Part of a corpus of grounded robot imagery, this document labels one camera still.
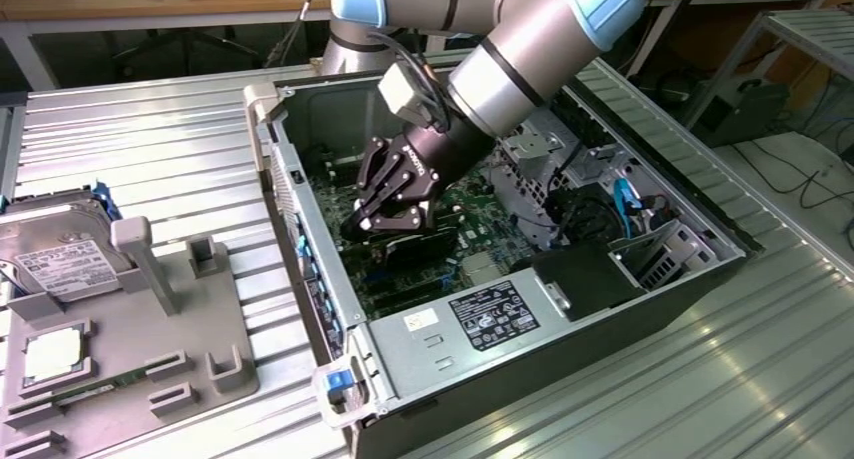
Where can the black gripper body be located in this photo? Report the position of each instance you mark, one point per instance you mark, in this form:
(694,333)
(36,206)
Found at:
(440,154)

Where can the graphics card with metal bracket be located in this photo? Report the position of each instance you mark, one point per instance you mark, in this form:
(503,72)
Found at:
(420,254)

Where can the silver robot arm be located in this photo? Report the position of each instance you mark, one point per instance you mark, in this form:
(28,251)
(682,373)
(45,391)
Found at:
(520,54)

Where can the green motherboard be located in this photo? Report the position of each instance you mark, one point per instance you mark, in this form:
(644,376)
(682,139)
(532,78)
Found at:
(480,229)

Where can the silver chipset heatsink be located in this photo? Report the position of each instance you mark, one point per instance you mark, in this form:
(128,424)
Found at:
(487,268)

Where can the grey power supply unit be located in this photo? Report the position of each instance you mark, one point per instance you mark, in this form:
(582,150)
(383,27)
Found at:
(427,344)

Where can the black plastic shroud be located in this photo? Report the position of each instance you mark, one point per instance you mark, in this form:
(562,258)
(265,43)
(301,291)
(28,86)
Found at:
(587,279)

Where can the blue case release latch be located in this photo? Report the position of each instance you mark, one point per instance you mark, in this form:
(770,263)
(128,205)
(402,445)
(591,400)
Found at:
(335,382)

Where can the grey parts rack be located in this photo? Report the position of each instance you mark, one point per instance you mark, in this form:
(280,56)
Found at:
(167,339)

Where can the metal disk bay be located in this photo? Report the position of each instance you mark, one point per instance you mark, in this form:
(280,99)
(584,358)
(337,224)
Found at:
(674,254)

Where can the open PC case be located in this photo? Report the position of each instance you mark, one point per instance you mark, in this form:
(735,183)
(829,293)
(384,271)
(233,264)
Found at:
(667,329)

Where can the hard disk in blue carrier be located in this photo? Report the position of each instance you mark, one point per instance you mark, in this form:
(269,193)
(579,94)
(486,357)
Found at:
(60,259)

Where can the black equipment box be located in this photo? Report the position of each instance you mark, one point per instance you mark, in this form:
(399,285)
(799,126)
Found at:
(747,109)

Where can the green RAM stick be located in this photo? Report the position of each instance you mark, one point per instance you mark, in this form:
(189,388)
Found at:
(100,386)

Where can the silver CPU chip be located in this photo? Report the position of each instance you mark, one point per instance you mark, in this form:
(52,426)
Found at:
(53,354)

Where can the metal slat side table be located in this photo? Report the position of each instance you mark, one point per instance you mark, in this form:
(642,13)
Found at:
(814,34)

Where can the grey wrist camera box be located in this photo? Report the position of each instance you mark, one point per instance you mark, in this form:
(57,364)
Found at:
(403,91)

